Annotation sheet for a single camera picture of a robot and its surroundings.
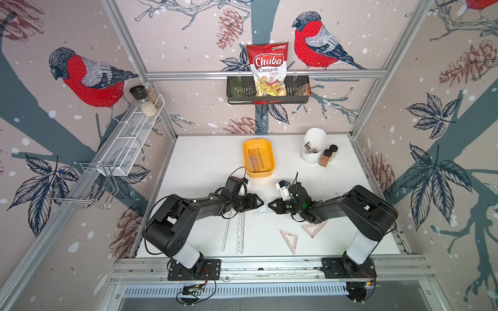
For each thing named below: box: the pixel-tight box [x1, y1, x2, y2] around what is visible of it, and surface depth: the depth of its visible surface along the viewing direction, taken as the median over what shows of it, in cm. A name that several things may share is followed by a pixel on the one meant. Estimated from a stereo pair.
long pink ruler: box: [249, 154, 261, 173], surface depth 109 cm
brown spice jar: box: [319, 149, 333, 168], surface depth 103 cm
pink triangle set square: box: [278, 229, 299, 255], surface depth 83 cm
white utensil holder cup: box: [300, 126, 327, 164], surface depth 105 cm
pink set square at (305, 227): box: [300, 221, 327, 239], surface depth 85 cm
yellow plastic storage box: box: [243, 138, 276, 178], surface depth 111 cm
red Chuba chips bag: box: [245, 42, 289, 97], surface depth 84 cm
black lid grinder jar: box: [129, 84, 148, 104], surface depth 81 cm
